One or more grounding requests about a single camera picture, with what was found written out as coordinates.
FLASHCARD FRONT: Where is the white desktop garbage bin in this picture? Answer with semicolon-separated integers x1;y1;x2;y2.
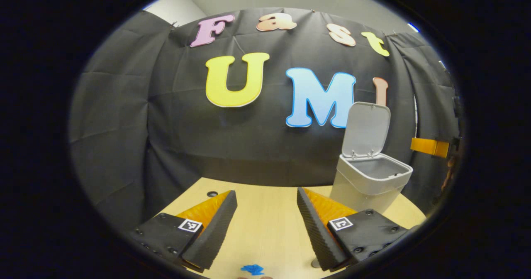
330;102;414;214

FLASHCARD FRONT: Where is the wooden desktop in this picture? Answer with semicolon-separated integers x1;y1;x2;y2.
160;177;427;279

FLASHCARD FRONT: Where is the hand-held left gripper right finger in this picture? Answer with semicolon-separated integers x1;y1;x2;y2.
297;188;415;272

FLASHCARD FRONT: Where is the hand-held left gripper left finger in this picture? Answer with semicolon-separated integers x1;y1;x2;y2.
129;191;238;273

